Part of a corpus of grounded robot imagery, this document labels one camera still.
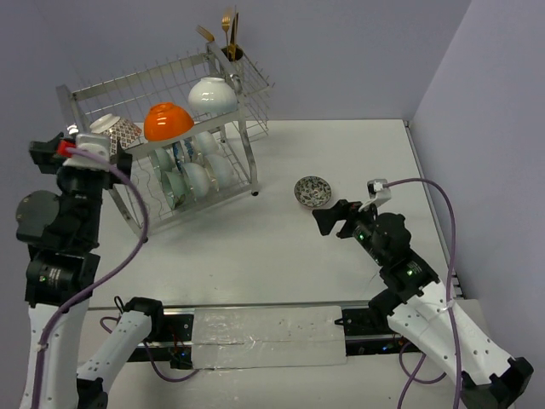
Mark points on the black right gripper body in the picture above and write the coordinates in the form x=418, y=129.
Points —
x=359, y=222

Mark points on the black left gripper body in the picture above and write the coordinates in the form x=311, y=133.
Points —
x=41, y=151

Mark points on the brown lattice pattern bowl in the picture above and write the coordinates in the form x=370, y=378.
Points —
x=121, y=131

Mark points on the mint bowl gold rim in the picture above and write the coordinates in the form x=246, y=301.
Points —
x=174, y=188

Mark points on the white orange bottom bowl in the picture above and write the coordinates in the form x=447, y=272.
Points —
x=166, y=121

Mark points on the blue floral bowl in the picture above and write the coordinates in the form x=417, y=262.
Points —
x=190, y=153

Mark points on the white bowl orange stack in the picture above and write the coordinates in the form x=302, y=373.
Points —
x=198, y=179

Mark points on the white bowl front stack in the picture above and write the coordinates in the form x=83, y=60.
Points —
x=220, y=169

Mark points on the white bowl brown pattern stack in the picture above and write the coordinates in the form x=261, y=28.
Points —
x=212, y=95

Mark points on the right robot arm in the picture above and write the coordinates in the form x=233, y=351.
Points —
x=415, y=306

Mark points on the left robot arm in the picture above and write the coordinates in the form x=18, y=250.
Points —
x=61, y=232

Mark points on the stainless steel dish rack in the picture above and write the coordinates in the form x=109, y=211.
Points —
x=143, y=206

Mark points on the taped white cover sheet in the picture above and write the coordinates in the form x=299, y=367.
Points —
x=244, y=338

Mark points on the perforated steel cutlery holder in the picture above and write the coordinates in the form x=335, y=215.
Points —
x=230, y=68

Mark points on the gold knife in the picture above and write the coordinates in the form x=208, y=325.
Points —
x=233, y=41

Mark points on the gold fork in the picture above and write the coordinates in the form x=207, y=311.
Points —
x=226, y=24

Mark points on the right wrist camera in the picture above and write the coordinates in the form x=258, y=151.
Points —
x=379, y=194

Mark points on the black mounting rail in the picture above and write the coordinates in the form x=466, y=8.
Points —
x=173, y=344

